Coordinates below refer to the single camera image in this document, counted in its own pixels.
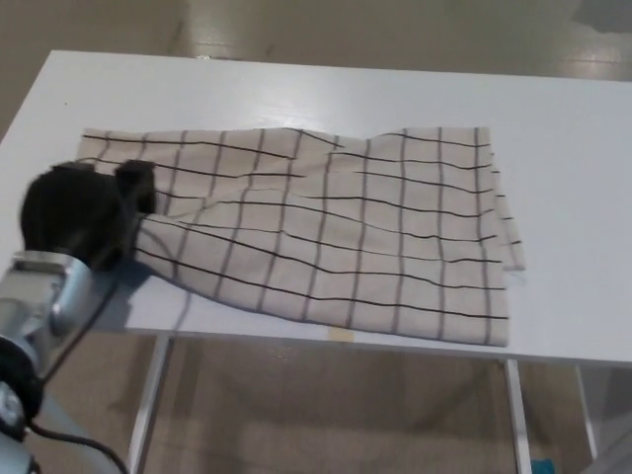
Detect white towel with black checks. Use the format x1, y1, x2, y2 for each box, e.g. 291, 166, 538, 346
75, 126, 527, 349

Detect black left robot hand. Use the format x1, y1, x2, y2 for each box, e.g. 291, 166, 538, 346
19, 158, 159, 273

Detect white metal table leg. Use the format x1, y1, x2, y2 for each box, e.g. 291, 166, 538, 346
573, 364, 599, 460
125, 333, 176, 474
504, 358, 533, 474

